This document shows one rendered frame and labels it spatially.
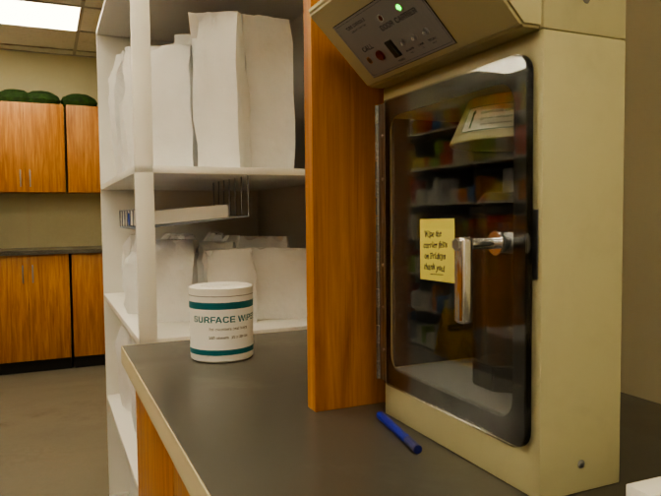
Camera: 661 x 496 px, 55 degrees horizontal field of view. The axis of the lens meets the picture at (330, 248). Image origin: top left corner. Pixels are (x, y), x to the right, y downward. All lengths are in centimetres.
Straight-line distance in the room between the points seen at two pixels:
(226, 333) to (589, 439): 76
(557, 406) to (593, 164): 25
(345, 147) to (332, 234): 13
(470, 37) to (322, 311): 44
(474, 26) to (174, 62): 136
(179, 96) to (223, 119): 16
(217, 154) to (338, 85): 93
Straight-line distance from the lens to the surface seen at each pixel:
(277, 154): 199
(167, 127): 193
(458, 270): 66
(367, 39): 84
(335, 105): 95
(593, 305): 71
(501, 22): 68
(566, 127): 68
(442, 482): 74
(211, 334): 128
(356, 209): 95
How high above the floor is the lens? 123
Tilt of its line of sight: 3 degrees down
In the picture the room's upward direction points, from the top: 1 degrees counter-clockwise
